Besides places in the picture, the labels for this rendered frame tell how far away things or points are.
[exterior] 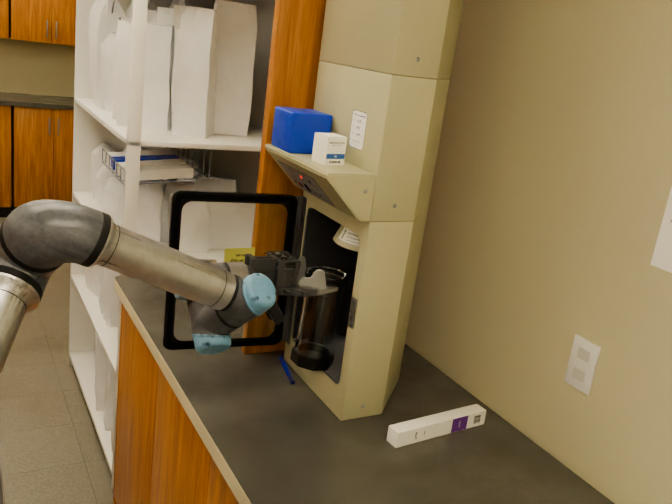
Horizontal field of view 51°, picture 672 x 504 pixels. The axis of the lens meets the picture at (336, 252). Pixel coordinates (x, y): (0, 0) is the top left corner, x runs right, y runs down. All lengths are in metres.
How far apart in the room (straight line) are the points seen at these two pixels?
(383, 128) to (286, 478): 0.71
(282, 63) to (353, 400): 0.80
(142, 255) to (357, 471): 0.61
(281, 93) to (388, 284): 0.53
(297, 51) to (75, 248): 0.78
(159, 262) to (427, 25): 0.69
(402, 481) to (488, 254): 0.64
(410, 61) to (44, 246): 0.76
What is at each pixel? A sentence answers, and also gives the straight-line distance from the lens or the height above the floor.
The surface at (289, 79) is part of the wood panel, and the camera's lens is 1.72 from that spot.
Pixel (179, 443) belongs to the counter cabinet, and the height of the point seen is 0.74.
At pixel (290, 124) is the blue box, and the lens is 1.56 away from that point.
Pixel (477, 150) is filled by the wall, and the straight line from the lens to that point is 1.86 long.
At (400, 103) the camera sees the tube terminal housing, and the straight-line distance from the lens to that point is 1.44.
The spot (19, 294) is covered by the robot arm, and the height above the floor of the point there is 1.30.
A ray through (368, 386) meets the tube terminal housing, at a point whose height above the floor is 1.02.
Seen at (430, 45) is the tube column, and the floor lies 1.77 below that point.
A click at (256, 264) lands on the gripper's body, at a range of 1.52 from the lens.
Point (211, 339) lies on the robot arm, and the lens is 1.42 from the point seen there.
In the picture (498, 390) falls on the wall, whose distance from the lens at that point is 1.84.
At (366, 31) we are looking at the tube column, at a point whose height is 1.79.
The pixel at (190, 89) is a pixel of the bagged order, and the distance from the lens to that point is 2.61.
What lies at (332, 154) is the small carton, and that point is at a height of 1.53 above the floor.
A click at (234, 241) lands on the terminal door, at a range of 1.70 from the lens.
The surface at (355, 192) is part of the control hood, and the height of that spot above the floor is 1.47.
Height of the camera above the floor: 1.76
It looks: 17 degrees down
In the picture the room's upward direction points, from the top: 8 degrees clockwise
